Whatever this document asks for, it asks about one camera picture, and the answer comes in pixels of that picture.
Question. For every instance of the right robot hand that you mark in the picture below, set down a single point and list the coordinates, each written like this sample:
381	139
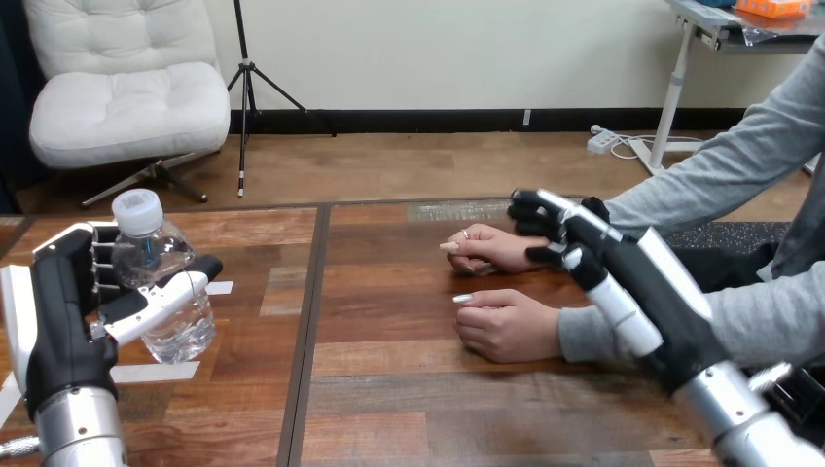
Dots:
651	303

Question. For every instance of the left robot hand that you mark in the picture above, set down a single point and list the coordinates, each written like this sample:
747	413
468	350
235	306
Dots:
61	322

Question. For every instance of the person's hand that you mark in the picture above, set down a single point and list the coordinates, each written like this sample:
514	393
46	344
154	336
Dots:
509	329
499	248

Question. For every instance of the clear water bottle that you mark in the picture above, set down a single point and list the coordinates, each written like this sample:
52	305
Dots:
151	254

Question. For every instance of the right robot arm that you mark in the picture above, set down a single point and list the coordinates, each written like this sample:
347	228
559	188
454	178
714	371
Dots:
741	425

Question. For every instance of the person's forearm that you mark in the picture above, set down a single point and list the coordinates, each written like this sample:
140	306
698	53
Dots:
767	322
696	174

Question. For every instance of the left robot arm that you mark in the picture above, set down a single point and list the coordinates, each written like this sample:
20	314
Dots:
80	432

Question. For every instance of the person's body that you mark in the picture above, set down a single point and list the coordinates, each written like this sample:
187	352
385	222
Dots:
799	213

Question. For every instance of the dark speckled floor mat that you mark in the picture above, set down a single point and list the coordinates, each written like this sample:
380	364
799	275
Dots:
728	233

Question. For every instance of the white power strip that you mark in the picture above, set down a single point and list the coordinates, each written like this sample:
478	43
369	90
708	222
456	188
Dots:
602	140

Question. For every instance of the white desk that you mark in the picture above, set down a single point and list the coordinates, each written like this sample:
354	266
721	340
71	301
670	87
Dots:
670	96

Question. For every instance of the white cushioned chair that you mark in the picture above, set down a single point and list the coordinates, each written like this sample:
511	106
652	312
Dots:
129	103

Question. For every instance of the dark screen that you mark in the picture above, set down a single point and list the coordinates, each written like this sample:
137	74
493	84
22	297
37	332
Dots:
14	96

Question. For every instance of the black tripod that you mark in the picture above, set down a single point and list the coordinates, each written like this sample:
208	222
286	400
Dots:
245	84

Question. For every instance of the orange thing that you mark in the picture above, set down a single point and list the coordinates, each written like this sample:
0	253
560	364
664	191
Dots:
773	6

